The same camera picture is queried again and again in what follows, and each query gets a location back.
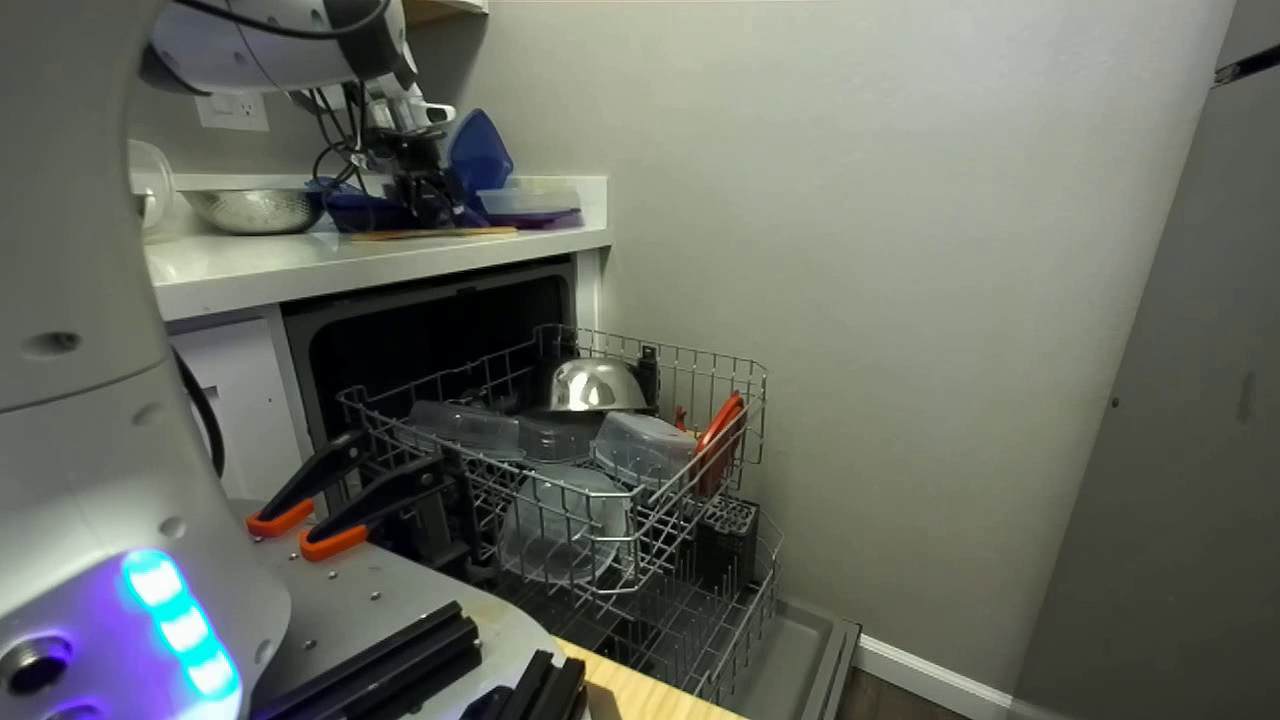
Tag dishwasher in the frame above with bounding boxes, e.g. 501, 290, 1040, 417
274, 252, 862, 720

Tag white baseboard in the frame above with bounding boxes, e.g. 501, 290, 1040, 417
852, 630, 1025, 720

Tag steel bowl in rack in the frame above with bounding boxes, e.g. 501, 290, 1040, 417
544, 353, 656, 422

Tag orange plastic lid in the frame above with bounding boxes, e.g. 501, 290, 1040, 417
688, 387, 750, 501

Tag clear plastic cup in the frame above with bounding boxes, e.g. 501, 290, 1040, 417
129, 135, 190, 248

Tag black aluminium rail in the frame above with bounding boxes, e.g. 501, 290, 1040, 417
253, 597, 489, 720
456, 643, 591, 720

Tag stainless steel colander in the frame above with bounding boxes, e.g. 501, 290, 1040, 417
184, 183, 324, 240

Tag black clamp with orange tip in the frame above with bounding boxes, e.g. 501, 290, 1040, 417
296, 453, 462, 563
243, 429, 366, 546

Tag grey metal mounting plate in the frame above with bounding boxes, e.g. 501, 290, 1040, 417
235, 497, 573, 720

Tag black base cable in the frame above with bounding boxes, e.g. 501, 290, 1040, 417
173, 350, 227, 479

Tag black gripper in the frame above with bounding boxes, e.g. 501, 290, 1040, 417
387, 116, 469, 224

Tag blue square plastic bowl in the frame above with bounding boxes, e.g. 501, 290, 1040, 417
445, 103, 521, 204

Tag white base cabinet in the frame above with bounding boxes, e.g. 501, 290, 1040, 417
162, 310, 311, 510

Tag white wall outlet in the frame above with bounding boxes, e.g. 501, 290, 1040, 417
190, 90, 272, 135

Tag wooden spoon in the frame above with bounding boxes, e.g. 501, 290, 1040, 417
347, 221, 521, 243

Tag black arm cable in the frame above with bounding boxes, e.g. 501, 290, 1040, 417
307, 72, 393, 198

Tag frosted plastic container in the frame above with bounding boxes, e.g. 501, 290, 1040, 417
587, 408, 700, 488

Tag wire dishwasher rack with basket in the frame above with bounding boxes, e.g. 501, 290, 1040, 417
491, 493, 789, 713

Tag clear square plastic container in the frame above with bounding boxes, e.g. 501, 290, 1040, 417
400, 398, 602, 472

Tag white wire dishwasher rack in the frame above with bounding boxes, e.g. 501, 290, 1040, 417
336, 321, 776, 599

